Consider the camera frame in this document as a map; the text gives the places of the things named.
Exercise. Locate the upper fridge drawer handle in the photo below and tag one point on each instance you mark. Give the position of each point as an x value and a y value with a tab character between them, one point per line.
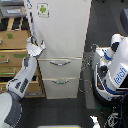
60	64

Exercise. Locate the fridge drawer handle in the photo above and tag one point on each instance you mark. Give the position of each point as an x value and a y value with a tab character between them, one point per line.
60	64
60	81

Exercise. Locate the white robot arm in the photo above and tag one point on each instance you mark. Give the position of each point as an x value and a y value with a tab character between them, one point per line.
10	107

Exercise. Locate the white fridge door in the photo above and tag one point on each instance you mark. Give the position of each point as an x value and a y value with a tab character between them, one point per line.
64	30

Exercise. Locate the grey box on cabinet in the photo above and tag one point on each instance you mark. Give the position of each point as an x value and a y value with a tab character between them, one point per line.
13	11

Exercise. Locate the wooden drawer cabinet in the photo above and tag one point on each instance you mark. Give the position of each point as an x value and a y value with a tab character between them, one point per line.
12	51

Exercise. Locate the white refrigerator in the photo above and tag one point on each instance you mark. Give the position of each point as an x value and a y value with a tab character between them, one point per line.
51	72

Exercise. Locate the green android sticker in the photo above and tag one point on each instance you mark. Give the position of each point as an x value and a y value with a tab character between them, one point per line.
43	9

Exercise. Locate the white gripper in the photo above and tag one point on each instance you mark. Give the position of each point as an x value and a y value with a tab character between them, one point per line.
34	50

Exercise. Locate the lower fridge drawer handle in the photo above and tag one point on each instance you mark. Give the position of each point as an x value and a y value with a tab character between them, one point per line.
60	81

